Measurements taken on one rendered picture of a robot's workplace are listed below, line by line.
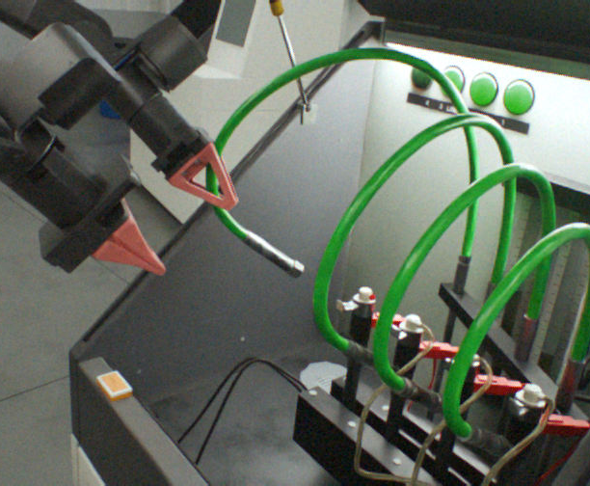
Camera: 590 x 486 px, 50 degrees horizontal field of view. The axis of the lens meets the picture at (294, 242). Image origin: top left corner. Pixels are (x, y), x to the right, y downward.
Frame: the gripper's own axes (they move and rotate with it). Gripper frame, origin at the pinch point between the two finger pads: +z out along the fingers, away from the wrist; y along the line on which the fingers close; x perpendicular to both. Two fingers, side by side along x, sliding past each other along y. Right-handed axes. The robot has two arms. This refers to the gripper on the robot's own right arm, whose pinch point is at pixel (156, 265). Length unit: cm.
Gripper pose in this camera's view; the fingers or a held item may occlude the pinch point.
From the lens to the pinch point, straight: 60.7
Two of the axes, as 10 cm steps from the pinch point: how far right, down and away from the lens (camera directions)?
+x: -3.9, -3.9, 8.4
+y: 7.2, -6.9, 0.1
